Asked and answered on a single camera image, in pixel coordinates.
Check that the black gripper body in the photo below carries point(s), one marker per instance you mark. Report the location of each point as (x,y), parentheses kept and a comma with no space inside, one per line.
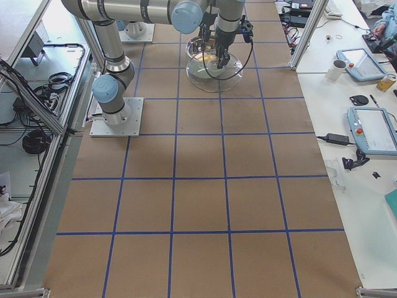
(224,38)
(205,33)

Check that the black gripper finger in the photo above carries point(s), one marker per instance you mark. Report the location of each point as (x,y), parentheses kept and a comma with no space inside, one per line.
(219,51)
(225,58)

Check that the yellow corn cob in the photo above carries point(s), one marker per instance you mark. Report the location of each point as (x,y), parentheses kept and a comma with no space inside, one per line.
(205,57)

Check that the glass pot lid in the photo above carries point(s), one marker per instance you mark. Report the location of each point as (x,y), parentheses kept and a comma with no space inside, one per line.
(207,77)

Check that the pale green steel pot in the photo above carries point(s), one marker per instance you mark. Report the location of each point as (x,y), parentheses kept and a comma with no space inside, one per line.
(194,46)

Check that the black power adapter brick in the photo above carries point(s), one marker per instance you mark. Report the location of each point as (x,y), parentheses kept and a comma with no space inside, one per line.
(298,17)

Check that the white mug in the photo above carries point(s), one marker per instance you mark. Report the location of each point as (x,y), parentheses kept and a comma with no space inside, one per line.
(337,68)

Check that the far blue teach pendant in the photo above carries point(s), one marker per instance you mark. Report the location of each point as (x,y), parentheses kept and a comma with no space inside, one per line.
(361,64)

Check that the blue teach pendant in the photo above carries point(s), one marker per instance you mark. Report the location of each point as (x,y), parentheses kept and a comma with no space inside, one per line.
(372,130)
(361,64)

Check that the black round puck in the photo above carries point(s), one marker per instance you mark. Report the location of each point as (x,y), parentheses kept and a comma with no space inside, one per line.
(359,100)

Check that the small black power adapter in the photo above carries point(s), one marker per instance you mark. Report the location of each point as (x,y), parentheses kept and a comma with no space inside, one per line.
(337,139)

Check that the near blue teach pendant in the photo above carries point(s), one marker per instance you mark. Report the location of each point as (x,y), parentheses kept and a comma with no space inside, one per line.
(372,130)

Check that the white crumpled cloth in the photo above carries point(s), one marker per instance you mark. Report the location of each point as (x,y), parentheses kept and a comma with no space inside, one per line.
(10,211)

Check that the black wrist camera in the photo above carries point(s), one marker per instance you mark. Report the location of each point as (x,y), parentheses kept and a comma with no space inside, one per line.
(246,29)

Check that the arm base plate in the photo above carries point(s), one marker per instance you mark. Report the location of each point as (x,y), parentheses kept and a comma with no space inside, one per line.
(122,124)
(137,32)

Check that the aluminium frame post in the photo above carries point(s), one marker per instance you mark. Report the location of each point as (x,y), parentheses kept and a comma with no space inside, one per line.
(300,49)

